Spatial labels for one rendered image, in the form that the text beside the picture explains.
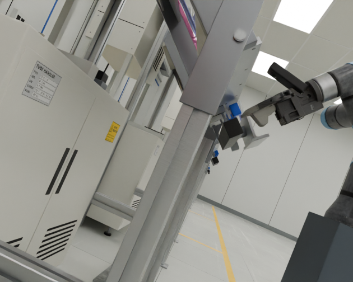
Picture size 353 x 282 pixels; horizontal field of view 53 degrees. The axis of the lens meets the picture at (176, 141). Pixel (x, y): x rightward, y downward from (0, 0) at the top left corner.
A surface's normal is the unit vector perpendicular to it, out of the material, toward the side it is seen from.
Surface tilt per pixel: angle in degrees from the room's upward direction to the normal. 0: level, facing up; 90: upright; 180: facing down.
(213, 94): 90
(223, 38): 90
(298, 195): 90
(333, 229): 90
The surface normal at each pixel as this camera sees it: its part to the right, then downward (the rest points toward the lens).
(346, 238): 0.11, -0.02
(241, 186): -0.08, -0.11
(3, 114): 0.91, 0.39
